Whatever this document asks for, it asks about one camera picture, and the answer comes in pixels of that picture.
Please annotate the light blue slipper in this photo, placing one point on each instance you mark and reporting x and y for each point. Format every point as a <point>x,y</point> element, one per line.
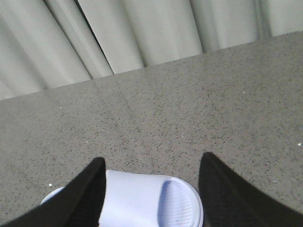
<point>122,199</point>

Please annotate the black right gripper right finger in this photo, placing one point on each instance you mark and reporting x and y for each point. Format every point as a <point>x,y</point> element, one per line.
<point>231,201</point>

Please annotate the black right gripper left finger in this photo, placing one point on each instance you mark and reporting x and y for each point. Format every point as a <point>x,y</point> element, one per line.
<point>78,204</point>

